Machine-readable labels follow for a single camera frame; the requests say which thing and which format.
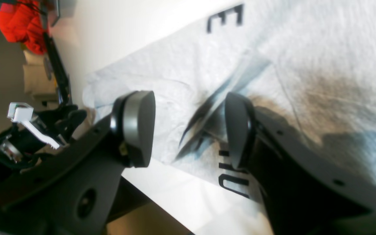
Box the red cloth bundle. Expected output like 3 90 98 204
0 0 47 55

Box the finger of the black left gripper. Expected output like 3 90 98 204
34 104 87 143

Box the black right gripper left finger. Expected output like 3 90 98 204
0 91 156 235

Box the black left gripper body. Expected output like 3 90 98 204
0 126 62 182

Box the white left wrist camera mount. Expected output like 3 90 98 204
7 102 61 149

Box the grey T-shirt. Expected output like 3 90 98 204
83 0 376 201

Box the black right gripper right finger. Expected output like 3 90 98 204
224 92 376 235

